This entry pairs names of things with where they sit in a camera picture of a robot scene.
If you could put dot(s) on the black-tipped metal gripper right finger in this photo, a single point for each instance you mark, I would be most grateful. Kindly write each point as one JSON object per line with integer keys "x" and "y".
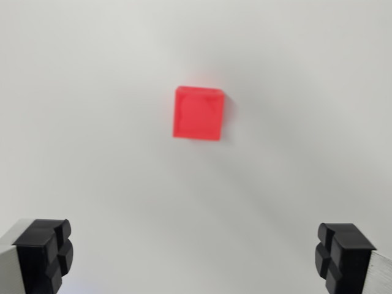
{"x": 349, "y": 263}

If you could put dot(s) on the red plastic cube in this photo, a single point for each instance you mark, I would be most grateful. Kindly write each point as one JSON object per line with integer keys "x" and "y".
{"x": 197, "y": 116}

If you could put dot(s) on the black-tipped metal gripper left finger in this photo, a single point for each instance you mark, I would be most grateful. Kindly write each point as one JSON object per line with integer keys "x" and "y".
{"x": 33, "y": 260}

